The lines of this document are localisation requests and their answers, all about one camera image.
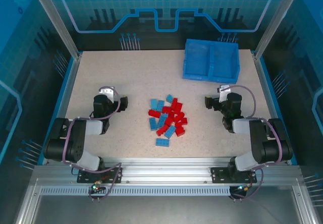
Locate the blue two-compartment plastic bin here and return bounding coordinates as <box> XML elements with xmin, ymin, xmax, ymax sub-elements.
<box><xmin>182</xmin><ymin>38</ymin><xmax>240</xmax><ymax>84</ymax></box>

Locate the small connector board with LEDs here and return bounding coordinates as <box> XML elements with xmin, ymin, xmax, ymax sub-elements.
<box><xmin>236</xmin><ymin>183</ymin><xmax>253</xmax><ymax>193</ymax></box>
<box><xmin>90</xmin><ymin>181</ymin><xmax>106</xmax><ymax>194</ymax></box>

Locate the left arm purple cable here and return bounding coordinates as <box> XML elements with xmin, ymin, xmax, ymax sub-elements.
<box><xmin>62</xmin><ymin>86</ymin><xmax>123</xmax><ymax>202</ymax></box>

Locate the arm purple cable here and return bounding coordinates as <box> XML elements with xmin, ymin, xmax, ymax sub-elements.
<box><xmin>227</xmin><ymin>84</ymin><xmax>283</xmax><ymax>202</ymax></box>
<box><xmin>62</xmin><ymin>86</ymin><xmax>123</xmax><ymax>202</ymax></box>

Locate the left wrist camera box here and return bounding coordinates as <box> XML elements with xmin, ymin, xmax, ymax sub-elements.
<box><xmin>98</xmin><ymin>86</ymin><xmax>116</xmax><ymax>100</ymax></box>

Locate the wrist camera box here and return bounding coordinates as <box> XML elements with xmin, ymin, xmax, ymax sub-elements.
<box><xmin>98</xmin><ymin>86</ymin><xmax>116</xmax><ymax>100</ymax></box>
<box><xmin>217</xmin><ymin>84</ymin><xmax>232</xmax><ymax>103</ymax></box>

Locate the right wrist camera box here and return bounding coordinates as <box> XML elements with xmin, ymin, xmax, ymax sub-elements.
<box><xmin>217</xmin><ymin>84</ymin><xmax>232</xmax><ymax>103</ymax></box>

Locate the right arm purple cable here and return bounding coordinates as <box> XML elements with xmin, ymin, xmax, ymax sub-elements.
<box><xmin>227</xmin><ymin>84</ymin><xmax>283</xmax><ymax>202</ymax></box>

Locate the aluminium table side rail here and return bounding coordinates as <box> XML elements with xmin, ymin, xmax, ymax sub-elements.
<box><xmin>252</xmin><ymin>49</ymin><xmax>299</xmax><ymax>166</ymax></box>
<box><xmin>37</xmin><ymin>52</ymin><xmax>83</xmax><ymax>166</ymax></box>

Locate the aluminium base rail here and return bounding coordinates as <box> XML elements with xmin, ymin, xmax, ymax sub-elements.
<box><xmin>32</xmin><ymin>157</ymin><xmax>303</xmax><ymax>186</ymax></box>

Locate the slotted grey cable duct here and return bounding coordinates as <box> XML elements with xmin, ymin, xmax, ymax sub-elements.
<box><xmin>39</xmin><ymin>186</ymin><xmax>234</xmax><ymax>197</ymax></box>

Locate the aluminium frame post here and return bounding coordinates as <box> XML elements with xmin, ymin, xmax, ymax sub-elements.
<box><xmin>28</xmin><ymin>0</ymin><xmax>83</xmax><ymax>60</ymax></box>
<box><xmin>253</xmin><ymin>0</ymin><xmax>305</xmax><ymax>60</ymax></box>

